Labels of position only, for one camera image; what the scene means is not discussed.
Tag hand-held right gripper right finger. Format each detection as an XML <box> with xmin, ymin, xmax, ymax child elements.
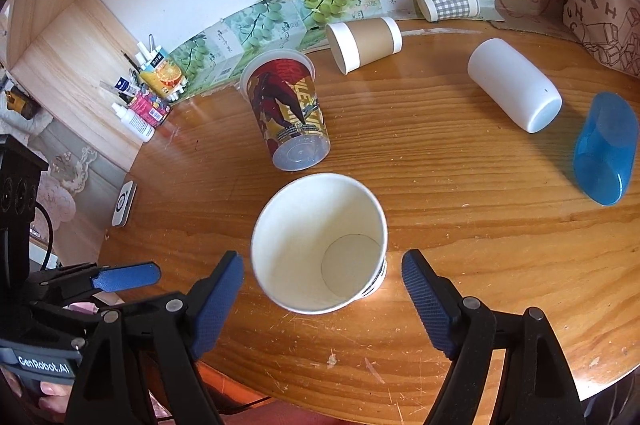
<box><xmin>401</xmin><ymin>249</ymin><xmax>587</xmax><ymax>425</ymax></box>

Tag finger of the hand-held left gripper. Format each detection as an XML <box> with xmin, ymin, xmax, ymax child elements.
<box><xmin>27</xmin><ymin>261</ymin><xmax>162</xmax><ymax>307</ymax></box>

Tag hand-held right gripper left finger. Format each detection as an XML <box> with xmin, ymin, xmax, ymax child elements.
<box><xmin>65</xmin><ymin>250</ymin><xmax>246</xmax><ymax>425</ymax></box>

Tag white paper cup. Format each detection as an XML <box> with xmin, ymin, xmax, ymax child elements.
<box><xmin>250</xmin><ymin>173</ymin><xmax>389</xmax><ymax>316</ymax></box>

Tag red printed plastic cup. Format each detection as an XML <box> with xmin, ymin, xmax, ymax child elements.
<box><xmin>239</xmin><ymin>49</ymin><xmax>332</xmax><ymax>172</ymax></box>

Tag blue translucent plastic cup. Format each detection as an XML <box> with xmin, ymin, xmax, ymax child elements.
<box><xmin>572</xmin><ymin>91</ymin><xmax>640</xmax><ymax>207</ymax></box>

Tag white smooth cup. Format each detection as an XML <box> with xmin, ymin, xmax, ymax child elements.
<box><xmin>467</xmin><ymin>38</ymin><xmax>563</xmax><ymax>134</ymax></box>

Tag brown paper cup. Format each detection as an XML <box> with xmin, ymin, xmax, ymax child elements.
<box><xmin>325</xmin><ymin>16</ymin><xmax>403</xmax><ymax>76</ymax></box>

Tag grey checked paper cup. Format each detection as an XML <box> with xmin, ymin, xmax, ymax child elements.
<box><xmin>416</xmin><ymin>0</ymin><xmax>481</xmax><ymax>23</ymax></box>

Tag person's left hand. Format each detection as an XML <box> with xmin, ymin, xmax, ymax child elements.
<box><xmin>0</xmin><ymin>362</ymin><xmax>76</xmax><ymax>425</ymax></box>

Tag white flat device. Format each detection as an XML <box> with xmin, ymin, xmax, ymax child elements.
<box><xmin>110</xmin><ymin>180</ymin><xmax>138</xmax><ymax>228</ymax></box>

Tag grey floral cloth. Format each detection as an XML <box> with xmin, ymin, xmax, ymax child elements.
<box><xmin>0</xmin><ymin>102</ymin><xmax>132</xmax><ymax>266</ymax></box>

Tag white bottle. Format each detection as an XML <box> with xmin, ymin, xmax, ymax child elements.
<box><xmin>111</xmin><ymin>102</ymin><xmax>157</xmax><ymax>142</ymax></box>

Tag pink box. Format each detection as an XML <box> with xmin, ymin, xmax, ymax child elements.
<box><xmin>127</xmin><ymin>92</ymin><xmax>172</xmax><ymax>128</ymax></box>

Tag yellow black tool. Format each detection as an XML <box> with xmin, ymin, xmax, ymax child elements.
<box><xmin>4</xmin><ymin>86</ymin><xmax>40</xmax><ymax>119</ymax></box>

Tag orange print carton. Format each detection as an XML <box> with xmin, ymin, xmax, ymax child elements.
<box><xmin>139</xmin><ymin>47</ymin><xmax>189</xmax><ymax>102</ymax></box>

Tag wooden cabinet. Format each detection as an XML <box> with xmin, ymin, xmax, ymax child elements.
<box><xmin>0</xmin><ymin>0</ymin><xmax>176</xmax><ymax>173</ymax></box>

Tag printed paper bag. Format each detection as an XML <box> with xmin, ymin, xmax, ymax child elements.
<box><xmin>560</xmin><ymin>0</ymin><xmax>640</xmax><ymax>79</ymax></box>

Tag black cable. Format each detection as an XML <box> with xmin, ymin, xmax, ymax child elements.
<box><xmin>34</xmin><ymin>203</ymin><xmax>55</xmax><ymax>268</ymax></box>

